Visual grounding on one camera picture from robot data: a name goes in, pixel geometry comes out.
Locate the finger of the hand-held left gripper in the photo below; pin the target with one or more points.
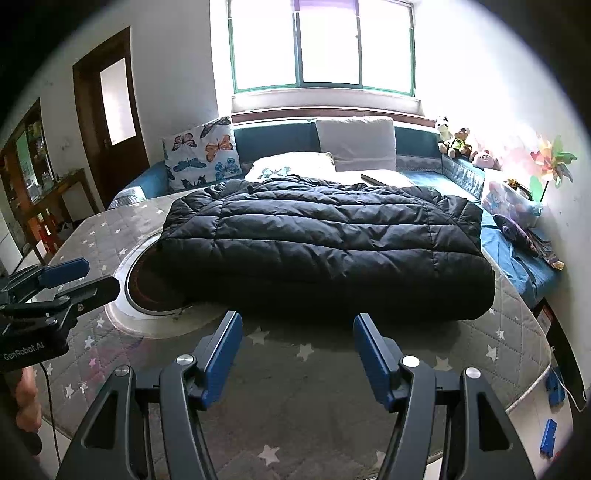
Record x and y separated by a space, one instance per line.
94 290
64 271

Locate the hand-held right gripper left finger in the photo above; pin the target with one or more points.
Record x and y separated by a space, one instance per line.
224 357

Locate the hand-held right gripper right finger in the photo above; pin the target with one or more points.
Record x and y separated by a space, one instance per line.
374 360

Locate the black down jacket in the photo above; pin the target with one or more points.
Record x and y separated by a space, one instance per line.
323 240

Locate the person's left hand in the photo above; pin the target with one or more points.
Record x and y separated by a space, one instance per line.
27 401

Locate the red stool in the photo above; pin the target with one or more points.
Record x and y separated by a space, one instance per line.
44 235

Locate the white refrigerator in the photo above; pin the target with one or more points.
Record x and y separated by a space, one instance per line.
7 249

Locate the wooden display cabinet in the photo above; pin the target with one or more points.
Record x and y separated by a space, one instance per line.
11 175

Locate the dark wooden door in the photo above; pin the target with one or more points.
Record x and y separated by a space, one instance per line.
92 152

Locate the butterfly print pillow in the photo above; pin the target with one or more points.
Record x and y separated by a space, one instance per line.
203 157

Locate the blue plastic piece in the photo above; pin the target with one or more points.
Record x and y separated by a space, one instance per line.
548 438
554 387

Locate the flat grey box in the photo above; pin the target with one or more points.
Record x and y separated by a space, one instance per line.
388 177

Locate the purple cloth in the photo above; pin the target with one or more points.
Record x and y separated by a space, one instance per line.
515 230

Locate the white printed pillow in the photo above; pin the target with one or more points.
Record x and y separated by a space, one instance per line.
291 166

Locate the clear plastic toy bag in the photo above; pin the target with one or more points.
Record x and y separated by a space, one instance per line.
503 198

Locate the white back cushion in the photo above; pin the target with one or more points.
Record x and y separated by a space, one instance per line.
355 141

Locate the blue sofa bed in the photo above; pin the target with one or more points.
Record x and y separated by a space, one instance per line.
277 138

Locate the pink plush toy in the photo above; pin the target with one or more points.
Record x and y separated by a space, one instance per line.
485 159

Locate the brown teddy bear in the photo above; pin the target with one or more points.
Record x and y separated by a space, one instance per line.
461 144

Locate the white plush toy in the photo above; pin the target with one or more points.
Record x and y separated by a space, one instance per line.
444 131

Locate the colourful pinwheel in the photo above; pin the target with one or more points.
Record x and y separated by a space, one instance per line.
551 161

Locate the green framed window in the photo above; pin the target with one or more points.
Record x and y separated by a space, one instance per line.
323 41

